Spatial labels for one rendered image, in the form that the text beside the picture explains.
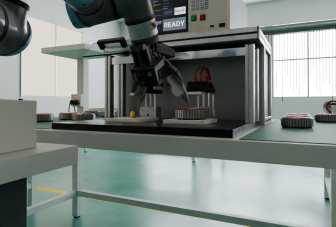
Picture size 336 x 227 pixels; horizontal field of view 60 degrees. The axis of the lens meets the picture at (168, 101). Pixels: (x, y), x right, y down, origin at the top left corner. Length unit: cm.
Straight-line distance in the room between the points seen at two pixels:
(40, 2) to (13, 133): 651
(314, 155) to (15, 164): 59
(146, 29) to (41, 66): 614
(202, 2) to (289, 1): 658
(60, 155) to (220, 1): 85
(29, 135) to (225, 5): 85
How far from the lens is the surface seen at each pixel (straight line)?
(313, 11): 767
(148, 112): 125
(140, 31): 72
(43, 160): 60
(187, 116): 99
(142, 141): 83
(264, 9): 777
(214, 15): 120
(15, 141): 62
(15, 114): 62
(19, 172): 57
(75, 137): 98
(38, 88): 672
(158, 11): 130
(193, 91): 109
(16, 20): 77
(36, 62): 672
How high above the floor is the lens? 84
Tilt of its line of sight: level
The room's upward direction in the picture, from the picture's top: straight up
